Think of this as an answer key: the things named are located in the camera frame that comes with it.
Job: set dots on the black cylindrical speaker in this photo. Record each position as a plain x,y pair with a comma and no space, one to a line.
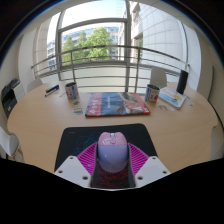
182,81

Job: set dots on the light illustrated booklet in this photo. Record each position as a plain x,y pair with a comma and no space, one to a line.
172,97

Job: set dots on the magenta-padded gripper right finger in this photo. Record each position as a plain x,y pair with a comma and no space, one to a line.
150,168

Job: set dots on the small blue-green card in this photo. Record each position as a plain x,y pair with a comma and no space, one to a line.
78,110

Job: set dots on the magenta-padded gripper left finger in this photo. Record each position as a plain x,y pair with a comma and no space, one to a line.
75,168

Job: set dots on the white chair with wooden legs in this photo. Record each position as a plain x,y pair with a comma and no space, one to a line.
8,143

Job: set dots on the large red and blue magazine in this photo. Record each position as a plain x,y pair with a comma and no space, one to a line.
116,104

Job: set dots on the pink and lilac computer mouse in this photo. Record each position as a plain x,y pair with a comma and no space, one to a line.
112,151

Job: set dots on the black and white printer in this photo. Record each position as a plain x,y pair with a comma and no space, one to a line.
10,96

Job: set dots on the metal balcony railing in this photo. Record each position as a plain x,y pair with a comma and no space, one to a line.
100,47

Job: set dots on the black printed mouse pad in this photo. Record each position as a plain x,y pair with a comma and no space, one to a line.
75,138

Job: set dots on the small blue and black box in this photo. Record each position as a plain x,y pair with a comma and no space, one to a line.
52,89

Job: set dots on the printed white mug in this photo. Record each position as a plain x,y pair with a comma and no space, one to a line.
72,91
152,94

